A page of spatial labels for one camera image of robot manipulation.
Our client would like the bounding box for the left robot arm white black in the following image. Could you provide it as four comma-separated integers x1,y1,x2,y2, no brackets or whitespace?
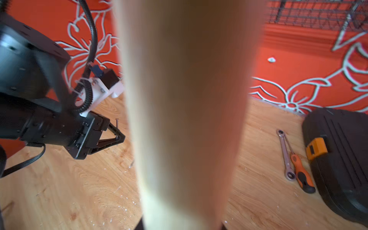
1,1,125,160

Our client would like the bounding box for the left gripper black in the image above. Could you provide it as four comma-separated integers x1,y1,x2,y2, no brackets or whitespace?
66,112,126,160

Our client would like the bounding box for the orange black screwdriver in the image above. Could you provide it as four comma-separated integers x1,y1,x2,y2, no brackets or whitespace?
285,136,316,194

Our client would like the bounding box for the wooden handle claw hammer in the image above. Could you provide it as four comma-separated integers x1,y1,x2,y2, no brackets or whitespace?
113,1,266,230

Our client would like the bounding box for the black wire basket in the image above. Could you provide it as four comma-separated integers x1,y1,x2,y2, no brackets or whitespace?
266,1,368,32

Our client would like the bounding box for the silver ratchet wrench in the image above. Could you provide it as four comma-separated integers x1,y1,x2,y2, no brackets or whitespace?
277,129,296,181

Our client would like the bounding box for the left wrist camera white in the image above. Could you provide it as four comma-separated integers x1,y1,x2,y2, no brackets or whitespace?
80,65,125,117

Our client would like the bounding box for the black plastic tool case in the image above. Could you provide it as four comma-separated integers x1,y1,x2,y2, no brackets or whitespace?
302,108,368,226

